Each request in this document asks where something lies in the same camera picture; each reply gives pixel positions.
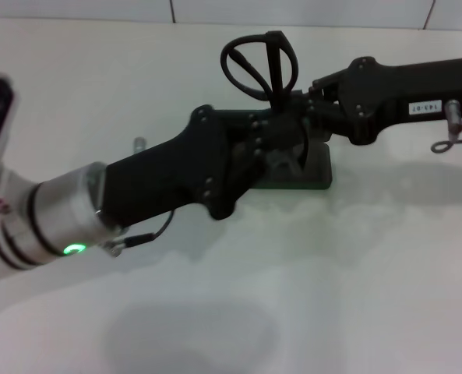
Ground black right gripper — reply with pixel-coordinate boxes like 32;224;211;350
304;56;462;146

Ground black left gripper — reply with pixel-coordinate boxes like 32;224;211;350
101;103;309;230

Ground black glasses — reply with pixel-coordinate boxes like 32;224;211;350
220;30;301;118

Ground green glasses case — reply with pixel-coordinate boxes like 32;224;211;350
249;107;333;192

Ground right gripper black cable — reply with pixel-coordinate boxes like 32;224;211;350
431;99;462;153

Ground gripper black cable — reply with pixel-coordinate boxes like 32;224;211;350
431;99;462;153
101;136;174;258

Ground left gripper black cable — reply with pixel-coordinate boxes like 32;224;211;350
101;136;174;258

